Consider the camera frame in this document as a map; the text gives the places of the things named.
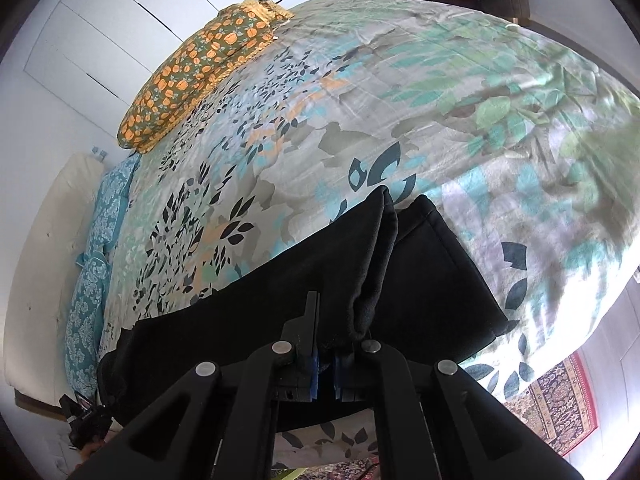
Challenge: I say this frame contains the black pants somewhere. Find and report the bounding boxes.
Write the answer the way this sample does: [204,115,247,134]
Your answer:
[98,188,508,425]

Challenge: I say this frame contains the teal patterned pillow near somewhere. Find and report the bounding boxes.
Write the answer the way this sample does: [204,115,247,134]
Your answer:
[63,252,111,399]

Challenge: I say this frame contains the teal patterned pillow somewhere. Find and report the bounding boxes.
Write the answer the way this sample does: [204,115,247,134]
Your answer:
[76,154,141,268]
[63,252,111,399]

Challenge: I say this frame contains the cream upholstered headboard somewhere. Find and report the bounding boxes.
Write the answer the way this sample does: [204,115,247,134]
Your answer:
[3,153,104,406]

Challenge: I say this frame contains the teal patterned pillow far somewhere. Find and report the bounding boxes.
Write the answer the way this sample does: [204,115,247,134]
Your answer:
[76,154,141,268]

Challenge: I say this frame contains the floral bed sheet mattress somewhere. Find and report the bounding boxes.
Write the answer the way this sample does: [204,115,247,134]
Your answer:
[96,0,640,466]

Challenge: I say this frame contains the white wardrobe with doors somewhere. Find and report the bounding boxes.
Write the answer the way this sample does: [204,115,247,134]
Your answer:
[25,0,304,120]

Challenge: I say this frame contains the orange floral folded quilt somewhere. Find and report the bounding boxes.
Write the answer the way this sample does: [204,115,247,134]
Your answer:
[116,0,294,154]

